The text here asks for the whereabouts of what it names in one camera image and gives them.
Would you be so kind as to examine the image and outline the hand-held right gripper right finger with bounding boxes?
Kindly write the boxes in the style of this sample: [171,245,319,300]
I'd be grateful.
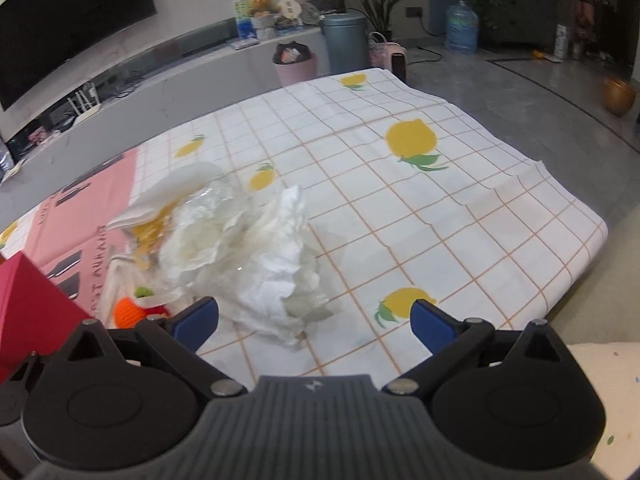
[382,298,571,396]

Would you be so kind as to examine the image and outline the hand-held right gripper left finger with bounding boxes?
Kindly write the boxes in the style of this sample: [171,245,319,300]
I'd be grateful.
[47,296,248,399]

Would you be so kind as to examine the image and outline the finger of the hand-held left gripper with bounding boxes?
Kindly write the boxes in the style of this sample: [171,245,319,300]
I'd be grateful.
[0,352,41,426]

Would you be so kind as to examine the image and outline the white paper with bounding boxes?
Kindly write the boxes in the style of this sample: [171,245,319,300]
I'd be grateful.
[234,185,334,349]

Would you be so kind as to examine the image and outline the orange knitted toy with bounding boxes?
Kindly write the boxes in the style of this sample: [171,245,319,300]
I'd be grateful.
[112,285,173,330]

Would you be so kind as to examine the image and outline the red cube box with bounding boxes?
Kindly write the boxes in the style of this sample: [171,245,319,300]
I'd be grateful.
[0,252,96,386]

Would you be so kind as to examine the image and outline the clear plastic wrap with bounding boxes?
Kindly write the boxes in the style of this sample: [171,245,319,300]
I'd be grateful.
[159,175,262,302]

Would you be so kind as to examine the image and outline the yellow crumpled bag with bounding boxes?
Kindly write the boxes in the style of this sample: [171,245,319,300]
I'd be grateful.
[129,209,177,262]

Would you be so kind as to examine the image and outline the checkered lemon print blanket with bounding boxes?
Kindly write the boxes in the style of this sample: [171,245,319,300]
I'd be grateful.
[0,67,609,391]

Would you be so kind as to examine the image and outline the white marble tv console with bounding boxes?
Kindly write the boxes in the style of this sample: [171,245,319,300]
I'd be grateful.
[0,25,332,196]

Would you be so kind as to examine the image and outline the white router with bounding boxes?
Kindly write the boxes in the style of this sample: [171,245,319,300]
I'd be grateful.
[67,82,104,126]

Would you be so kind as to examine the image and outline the pink heater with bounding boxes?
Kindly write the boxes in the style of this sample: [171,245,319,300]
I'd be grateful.
[382,42,412,86]

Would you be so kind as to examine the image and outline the pink trash bin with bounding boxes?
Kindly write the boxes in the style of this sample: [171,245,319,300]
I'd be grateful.
[272,42,318,89]

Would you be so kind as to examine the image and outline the grey-blue trash can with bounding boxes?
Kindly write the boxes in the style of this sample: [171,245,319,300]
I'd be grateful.
[320,10,371,79]

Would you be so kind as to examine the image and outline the golden pot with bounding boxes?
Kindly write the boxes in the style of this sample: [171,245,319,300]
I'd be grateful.
[602,76,637,117]

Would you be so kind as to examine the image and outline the blue water jug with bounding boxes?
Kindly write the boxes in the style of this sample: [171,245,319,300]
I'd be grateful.
[445,0,480,54]

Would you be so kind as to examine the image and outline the teddy bear bouquet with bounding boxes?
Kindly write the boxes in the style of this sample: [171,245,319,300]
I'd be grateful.
[248,0,277,41]

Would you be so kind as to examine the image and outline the round white sign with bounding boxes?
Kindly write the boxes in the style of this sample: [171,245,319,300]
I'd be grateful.
[275,0,304,24]

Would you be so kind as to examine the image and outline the long-leaf potted plant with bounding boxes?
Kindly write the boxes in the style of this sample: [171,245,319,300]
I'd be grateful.
[330,0,416,41]

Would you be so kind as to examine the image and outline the dark cabinet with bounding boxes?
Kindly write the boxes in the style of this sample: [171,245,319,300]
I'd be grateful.
[470,0,561,52]

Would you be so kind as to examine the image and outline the shoe rack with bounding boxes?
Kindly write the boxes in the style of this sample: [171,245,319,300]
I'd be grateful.
[570,0,622,61]

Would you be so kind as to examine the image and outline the black cables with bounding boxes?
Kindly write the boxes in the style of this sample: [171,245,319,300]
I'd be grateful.
[114,72,147,97]

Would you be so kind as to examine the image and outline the pink handled bag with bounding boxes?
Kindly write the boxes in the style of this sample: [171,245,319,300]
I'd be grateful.
[368,31,388,68]

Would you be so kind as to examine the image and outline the black wall television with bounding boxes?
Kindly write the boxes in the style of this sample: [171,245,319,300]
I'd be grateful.
[0,0,157,111]

